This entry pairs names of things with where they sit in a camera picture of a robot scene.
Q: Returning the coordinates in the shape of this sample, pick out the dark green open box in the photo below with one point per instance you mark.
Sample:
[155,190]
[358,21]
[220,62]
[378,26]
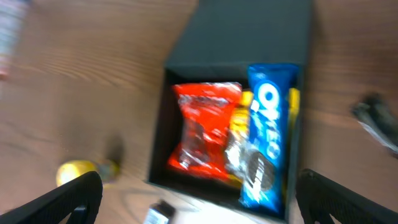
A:
[220,41]

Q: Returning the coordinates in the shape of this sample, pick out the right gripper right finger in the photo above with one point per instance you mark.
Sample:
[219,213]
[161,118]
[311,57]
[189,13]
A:
[322,200]

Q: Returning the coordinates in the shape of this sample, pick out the small black wrapped snack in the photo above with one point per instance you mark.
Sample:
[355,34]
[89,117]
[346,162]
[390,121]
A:
[373,114]

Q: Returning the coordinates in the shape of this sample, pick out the red candy bag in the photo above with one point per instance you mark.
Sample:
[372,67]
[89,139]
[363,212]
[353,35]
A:
[206,110]

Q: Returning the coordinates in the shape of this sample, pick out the yellow candy tube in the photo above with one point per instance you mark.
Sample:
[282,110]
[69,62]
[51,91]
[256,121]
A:
[107,169]

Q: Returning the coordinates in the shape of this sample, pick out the yellow candy bag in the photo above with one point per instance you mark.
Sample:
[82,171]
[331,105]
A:
[235,151]

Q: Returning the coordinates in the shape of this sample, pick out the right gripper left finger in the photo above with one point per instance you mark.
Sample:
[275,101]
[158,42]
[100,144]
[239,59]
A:
[78,199]

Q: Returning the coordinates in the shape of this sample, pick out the blue Oreo cookie pack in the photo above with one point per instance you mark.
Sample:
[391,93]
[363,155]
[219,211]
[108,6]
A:
[268,132]

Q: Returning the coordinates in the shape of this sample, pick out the small blue barcode packet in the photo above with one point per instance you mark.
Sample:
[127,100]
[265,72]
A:
[160,213]

